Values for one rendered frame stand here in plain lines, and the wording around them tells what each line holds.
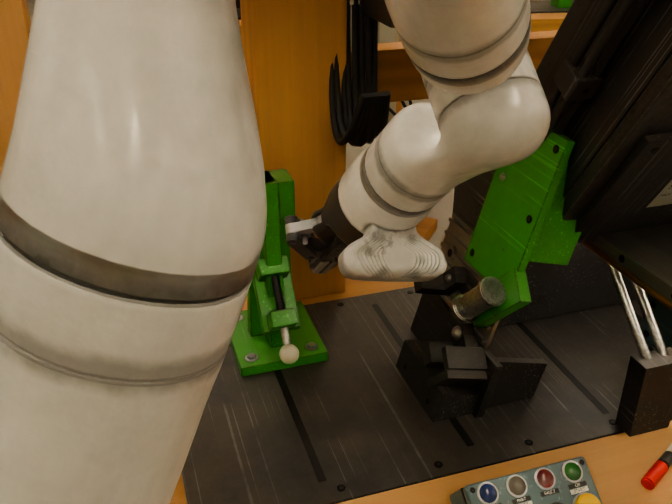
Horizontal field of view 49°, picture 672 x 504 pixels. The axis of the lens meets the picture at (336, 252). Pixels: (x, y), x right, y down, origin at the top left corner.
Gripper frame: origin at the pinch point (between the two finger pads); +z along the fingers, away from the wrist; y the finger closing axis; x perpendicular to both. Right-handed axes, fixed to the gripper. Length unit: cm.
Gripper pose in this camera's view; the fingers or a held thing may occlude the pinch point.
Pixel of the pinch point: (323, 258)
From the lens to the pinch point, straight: 75.7
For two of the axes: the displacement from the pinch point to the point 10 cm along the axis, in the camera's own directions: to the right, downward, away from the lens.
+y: -9.3, -0.3, -3.7
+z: -3.5, 3.6, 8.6
